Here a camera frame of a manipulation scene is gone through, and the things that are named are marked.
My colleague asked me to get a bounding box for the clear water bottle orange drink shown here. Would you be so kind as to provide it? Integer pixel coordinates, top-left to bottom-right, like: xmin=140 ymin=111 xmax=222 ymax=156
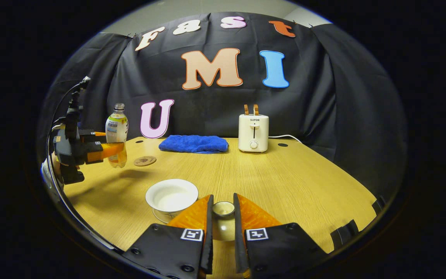
xmin=105 ymin=103 xmax=129 ymax=169

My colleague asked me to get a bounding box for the blue towel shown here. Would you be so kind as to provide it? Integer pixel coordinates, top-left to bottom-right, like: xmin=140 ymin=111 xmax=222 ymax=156
xmin=159 ymin=135 xmax=229 ymax=154

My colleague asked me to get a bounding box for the black backdrop cloth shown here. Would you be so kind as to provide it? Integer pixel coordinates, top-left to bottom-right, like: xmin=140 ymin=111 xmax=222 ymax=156
xmin=37 ymin=12 xmax=408 ymax=198

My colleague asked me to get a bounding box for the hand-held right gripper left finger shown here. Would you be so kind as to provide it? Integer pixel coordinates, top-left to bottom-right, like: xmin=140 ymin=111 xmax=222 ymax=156
xmin=122 ymin=195 xmax=214 ymax=279

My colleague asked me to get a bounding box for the white toaster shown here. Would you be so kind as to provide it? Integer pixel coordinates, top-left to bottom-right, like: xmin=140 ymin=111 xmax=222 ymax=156
xmin=238 ymin=114 xmax=269 ymax=153

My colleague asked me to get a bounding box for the white teacup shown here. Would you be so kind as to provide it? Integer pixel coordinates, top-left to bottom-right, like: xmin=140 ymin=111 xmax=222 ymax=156
xmin=145 ymin=179 xmax=199 ymax=214

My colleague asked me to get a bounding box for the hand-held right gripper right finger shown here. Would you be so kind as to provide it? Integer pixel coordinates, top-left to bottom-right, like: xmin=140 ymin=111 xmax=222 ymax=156
xmin=233 ymin=193 xmax=328 ymax=279

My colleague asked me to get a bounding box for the black clamp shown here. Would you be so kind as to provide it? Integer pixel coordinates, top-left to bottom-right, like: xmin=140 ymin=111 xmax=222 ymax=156
xmin=330 ymin=219 xmax=363 ymax=245
xmin=372 ymin=196 xmax=387 ymax=214

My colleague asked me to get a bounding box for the white power cable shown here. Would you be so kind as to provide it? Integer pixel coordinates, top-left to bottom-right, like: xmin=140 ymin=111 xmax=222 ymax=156
xmin=268 ymin=134 xmax=303 ymax=144

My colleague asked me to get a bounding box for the round cork coaster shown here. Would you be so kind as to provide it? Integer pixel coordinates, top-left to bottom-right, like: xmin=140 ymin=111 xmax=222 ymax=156
xmin=134 ymin=156 xmax=157 ymax=167

